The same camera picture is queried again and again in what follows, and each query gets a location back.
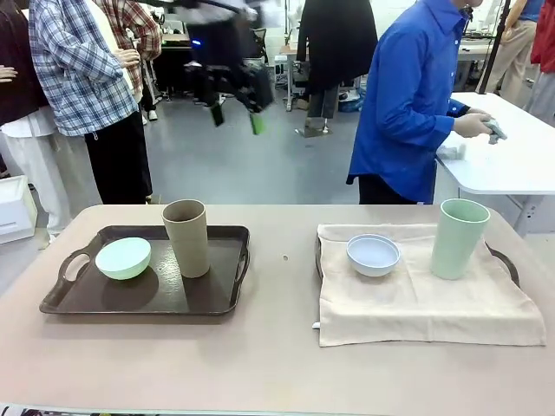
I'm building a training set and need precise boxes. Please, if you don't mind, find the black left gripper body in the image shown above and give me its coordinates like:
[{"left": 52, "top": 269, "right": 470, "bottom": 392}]
[{"left": 184, "top": 12, "right": 274, "bottom": 112}]

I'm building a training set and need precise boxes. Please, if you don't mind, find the tall brown cup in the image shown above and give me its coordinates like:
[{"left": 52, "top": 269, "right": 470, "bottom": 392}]
[{"left": 162, "top": 198, "right": 212, "bottom": 279}]

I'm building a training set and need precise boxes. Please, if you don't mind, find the pale green bowl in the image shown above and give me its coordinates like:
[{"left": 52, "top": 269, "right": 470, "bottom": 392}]
[{"left": 95, "top": 237, "right": 153, "bottom": 282}]

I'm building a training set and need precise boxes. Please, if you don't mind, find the pale blue bowl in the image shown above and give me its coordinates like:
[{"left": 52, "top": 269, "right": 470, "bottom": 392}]
[{"left": 345, "top": 233, "right": 402, "bottom": 277}]

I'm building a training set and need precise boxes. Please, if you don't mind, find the person's right forearm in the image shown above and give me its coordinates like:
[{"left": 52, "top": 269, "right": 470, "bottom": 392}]
[{"left": 414, "top": 107, "right": 457, "bottom": 149}]

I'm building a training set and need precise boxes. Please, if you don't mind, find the beige cloth mat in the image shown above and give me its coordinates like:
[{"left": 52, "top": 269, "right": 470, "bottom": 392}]
[{"left": 311, "top": 223, "right": 547, "bottom": 348}]

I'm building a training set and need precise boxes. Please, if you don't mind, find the person's right hand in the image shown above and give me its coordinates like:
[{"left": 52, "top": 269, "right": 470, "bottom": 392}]
[{"left": 453, "top": 112, "right": 493, "bottom": 140}]

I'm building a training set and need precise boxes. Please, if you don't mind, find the metal mannequin stand base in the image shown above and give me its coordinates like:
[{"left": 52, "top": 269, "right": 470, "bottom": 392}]
[{"left": 294, "top": 116, "right": 335, "bottom": 139}]

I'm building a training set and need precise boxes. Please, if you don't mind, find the wooden top rolling desk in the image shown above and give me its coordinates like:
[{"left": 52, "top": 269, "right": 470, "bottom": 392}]
[{"left": 275, "top": 42, "right": 310, "bottom": 112}]

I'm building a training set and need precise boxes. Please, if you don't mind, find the red plaid shirt mannequin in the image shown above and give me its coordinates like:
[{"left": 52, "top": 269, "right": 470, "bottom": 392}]
[{"left": 95, "top": 0, "right": 168, "bottom": 122}]

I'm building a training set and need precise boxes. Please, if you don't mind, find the blue floor bag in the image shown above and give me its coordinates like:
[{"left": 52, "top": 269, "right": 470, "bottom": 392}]
[{"left": 337, "top": 88, "right": 364, "bottom": 114}]

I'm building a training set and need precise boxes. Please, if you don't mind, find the black coat mannequin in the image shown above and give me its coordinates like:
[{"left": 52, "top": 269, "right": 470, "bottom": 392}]
[{"left": 297, "top": 0, "right": 378, "bottom": 119}]

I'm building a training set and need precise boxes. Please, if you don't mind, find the blue plaid shirt mannequin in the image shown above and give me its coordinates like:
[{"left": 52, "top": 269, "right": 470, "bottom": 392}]
[{"left": 28, "top": 0, "right": 153, "bottom": 205}]

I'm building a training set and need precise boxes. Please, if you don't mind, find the person in blue shirt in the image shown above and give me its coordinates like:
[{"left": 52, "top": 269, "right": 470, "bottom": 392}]
[{"left": 346, "top": 0, "right": 478, "bottom": 205}]

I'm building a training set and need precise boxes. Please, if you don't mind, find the small grey cloth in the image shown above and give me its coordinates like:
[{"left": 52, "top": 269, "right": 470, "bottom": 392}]
[{"left": 436, "top": 145, "right": 467, "bottom": 162}]

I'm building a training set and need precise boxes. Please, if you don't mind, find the dark top white trousers mannequin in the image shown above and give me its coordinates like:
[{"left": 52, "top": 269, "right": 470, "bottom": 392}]
[{"left": 0, "top": 0, "right": 73, "bottom": 238}]

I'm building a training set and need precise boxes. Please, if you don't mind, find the white box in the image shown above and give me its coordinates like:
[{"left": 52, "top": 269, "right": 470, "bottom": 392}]
[{"left": 0, "top": 175, "right": 36, "bottom": 244}]

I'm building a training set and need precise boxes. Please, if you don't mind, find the tall pale green cup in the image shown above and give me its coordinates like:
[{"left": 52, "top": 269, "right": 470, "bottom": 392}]
[{"left": 430, "top": 198, "right": 492, "bottom": 281}]

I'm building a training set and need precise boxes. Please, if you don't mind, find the black slanted pole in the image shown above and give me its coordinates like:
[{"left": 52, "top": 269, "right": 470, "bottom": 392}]
[{"left": 475, "top": 0, "right": 513, "bottom": 94}]

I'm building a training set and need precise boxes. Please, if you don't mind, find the white rounded table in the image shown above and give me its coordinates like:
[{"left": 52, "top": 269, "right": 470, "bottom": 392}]
[{"left": 434, "top": 91, "right": 555, "bottom": 237}]

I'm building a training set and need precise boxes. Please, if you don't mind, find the person in khaki trousers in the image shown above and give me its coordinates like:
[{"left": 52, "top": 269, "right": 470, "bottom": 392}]
[{"left": 493, "top": 0, "right": 541, "bottom": 112}]

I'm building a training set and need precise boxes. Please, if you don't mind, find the person in red jacket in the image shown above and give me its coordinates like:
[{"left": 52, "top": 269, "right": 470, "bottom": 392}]
[{"left": 526, "top": 0, "right": 555, "bottom": 125}]

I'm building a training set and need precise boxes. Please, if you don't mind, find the dark brown handled tray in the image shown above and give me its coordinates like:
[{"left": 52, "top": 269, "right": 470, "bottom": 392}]
[
  {"left": 314, "top": 236, "right": 521, "bottom": 288},
  {"left": 38, "top": 224, "right": 251, "bottom": 315}
]

